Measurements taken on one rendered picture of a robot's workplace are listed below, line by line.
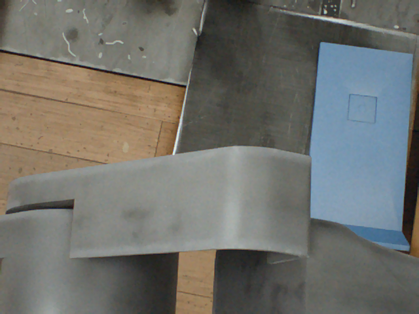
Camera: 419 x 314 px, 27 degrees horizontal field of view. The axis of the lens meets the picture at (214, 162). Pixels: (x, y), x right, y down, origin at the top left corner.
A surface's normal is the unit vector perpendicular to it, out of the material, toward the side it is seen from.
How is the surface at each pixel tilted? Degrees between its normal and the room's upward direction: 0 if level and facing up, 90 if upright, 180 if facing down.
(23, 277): 41
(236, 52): 0
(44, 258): 22
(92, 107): 0
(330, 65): 0
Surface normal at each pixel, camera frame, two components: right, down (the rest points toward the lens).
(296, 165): 0.48, -0.20
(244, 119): 0.05, -0.25
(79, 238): -0.57, -0.24
